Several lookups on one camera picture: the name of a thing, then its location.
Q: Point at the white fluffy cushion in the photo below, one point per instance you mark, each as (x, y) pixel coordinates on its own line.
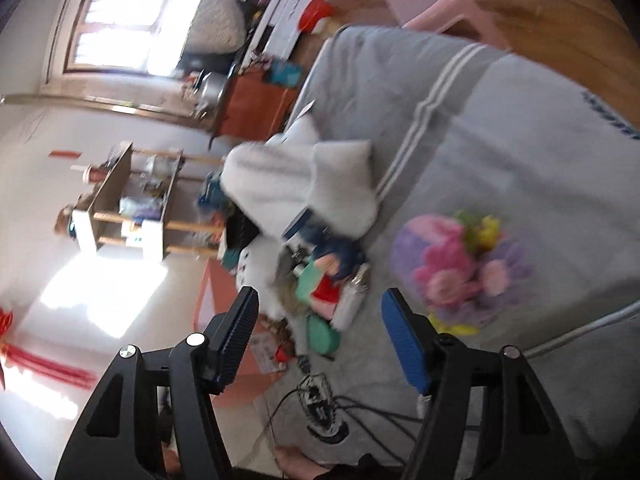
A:
(295, 132)

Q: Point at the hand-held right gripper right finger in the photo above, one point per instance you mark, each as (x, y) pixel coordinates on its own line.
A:
(405, 340)

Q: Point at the brown teddy bear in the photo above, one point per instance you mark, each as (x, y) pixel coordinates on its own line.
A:
(65, 222)

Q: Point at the teal box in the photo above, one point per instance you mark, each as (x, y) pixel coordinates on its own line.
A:
(282, 72)

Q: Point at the colourful flower toy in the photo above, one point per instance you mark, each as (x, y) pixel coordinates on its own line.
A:
(450, 270)

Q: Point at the wooden shelf rack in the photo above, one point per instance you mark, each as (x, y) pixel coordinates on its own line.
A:
(112, 185)

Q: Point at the orange cabinet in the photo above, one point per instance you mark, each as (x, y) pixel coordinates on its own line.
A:
(255, 105)

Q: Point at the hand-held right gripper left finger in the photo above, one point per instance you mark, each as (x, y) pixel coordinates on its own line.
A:
(235, 335)

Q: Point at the white knit hat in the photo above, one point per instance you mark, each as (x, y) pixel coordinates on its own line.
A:
(280, 180)

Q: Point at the pink cardboard box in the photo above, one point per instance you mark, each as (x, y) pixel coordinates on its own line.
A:
(252, 385)

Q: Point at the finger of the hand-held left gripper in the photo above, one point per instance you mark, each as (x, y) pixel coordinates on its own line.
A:
(296, 222)

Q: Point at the pink plastic stool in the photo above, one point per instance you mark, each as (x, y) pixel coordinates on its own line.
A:
(430, 0)

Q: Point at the person's bare foot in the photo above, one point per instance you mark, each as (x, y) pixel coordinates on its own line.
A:
(295, 462)

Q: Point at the mint green pouch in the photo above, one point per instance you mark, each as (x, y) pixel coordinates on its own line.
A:
(320, 335)

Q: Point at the cream lace cover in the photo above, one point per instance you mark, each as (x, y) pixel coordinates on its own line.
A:
(217, 22)

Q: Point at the white cabinet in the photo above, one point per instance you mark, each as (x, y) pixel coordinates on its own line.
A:
(287, 25)

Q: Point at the blue toy figure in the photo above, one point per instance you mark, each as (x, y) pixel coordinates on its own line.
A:
(340, 252)

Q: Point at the red wall decoration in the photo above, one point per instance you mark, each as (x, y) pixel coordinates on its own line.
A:
(50, 367)

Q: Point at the grey printed blanket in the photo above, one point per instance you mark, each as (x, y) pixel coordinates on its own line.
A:
(525, 160)

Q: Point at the wooden framed window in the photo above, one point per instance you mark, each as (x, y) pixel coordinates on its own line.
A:
(125, 25)

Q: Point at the red drink cup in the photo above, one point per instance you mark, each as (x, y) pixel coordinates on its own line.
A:
(92, 174)

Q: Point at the small red wall sticker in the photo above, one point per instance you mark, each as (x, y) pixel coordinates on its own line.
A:
(65, 153)

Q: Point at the metal pressure cooker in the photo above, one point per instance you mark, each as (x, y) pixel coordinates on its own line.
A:
(212, 87)

